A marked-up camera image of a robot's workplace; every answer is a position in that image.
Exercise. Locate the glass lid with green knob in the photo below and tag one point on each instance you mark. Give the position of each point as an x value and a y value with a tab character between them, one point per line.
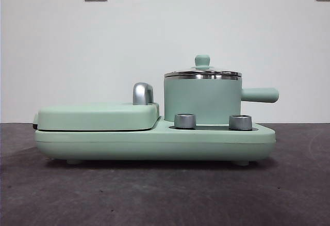
203	60

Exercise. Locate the mint green breakfast machine base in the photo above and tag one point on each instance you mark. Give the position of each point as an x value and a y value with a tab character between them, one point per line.
129	146

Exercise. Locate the silver control knob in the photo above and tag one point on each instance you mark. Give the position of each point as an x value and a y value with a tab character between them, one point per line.
185	121
240	122

